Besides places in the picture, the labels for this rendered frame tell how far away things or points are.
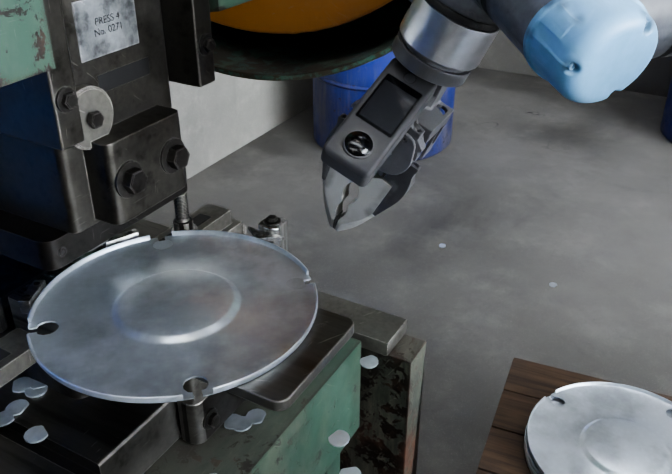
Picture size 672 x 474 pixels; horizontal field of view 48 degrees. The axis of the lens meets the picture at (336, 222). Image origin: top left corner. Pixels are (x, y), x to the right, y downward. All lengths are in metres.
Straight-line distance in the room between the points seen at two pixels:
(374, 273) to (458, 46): 1.68
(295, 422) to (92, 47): 0.44
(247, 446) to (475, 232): 1.78
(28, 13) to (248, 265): 0.39
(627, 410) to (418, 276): 1.06
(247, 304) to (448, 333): 1.30
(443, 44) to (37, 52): 0.31
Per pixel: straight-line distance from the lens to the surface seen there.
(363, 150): 0.61
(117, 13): 0.71
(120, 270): 0.86
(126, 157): 0.70
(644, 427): 1.30
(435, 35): 0.62
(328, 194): 0.73
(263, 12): 1.01
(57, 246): 0.72
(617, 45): 0.53
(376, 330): 0.97
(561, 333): 2.11
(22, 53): 0.59
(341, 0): 0.94
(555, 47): 0.52
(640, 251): 2.55
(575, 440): 1.26
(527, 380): 1.38
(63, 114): 0.63
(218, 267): 0.85
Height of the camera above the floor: 1.23
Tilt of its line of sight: 29 degrees down
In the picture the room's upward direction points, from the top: straight up
